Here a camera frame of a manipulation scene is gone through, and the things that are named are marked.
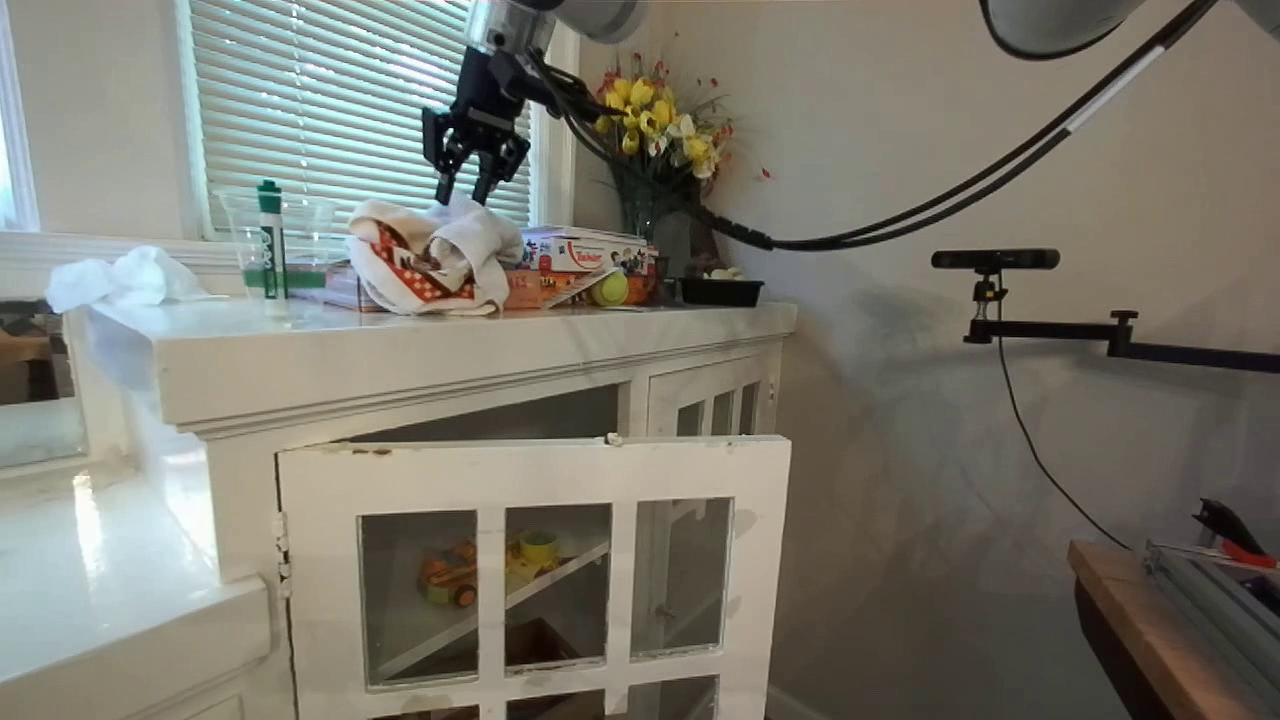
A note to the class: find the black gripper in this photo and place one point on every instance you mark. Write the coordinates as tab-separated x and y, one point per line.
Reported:
484	100

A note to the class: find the white towel with orange print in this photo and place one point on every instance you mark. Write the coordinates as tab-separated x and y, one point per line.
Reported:
435	263

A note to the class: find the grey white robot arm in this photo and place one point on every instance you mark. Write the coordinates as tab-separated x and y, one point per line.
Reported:
603	15

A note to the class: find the white Twister game box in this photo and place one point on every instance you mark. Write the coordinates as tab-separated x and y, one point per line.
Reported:
587	248

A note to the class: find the orange printed flat box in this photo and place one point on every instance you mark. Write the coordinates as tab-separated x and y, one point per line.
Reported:
547	289

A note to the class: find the wide white window blind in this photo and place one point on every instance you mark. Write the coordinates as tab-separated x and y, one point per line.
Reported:
323	107

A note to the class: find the clear plastic cup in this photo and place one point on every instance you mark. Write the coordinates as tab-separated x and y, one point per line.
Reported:
306	226

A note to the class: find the pink orange cardboard box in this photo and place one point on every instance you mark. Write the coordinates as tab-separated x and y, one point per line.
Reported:
340	289

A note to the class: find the yellow-green tennis ball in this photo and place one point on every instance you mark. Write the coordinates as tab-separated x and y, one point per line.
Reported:
615	289

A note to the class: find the yellow flower bouquet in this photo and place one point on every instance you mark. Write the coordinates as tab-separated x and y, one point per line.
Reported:
655	113

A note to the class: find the dark glass vase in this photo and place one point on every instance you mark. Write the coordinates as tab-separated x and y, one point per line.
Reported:
666	223

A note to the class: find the black bowl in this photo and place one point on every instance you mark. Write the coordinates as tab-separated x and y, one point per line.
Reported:
721	289

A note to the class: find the white glass-pane cabinet door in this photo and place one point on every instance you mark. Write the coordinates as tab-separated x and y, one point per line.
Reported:
533	475

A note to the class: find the white crumpled cloth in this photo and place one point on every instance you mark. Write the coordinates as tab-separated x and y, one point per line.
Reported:
122	276

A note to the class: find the yellow toy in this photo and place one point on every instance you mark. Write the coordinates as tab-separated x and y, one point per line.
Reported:
539	555

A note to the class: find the orange toy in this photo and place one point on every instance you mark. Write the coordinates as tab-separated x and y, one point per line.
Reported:
448	579

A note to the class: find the low white drawer cabinet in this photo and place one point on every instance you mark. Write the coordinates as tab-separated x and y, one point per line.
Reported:
106	602

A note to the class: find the wooden table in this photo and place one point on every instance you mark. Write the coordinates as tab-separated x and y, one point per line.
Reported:
1133	626

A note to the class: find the black hand tool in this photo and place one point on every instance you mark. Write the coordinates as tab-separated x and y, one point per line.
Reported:
1225	521

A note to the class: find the flat metal tray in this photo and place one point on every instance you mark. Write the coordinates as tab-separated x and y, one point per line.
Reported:
1223	594

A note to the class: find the black stereo camera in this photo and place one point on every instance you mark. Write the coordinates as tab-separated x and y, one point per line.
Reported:
995	257

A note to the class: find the black camera boom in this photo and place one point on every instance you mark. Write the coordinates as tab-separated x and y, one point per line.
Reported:
1064	330

